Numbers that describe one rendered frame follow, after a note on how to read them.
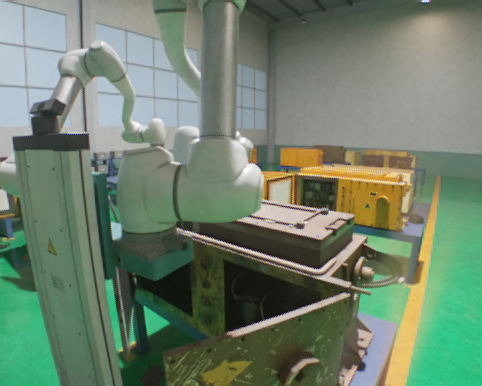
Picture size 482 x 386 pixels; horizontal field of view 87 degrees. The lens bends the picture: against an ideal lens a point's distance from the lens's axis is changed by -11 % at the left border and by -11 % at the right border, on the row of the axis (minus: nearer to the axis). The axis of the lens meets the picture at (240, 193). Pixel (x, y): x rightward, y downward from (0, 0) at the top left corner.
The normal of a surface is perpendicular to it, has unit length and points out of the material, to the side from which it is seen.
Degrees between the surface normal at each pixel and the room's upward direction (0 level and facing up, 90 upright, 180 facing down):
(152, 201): 90
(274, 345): 90
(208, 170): 77
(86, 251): 90
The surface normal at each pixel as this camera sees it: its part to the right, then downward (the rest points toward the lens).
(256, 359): 0.44, 0.18
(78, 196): 0.87, 0.10
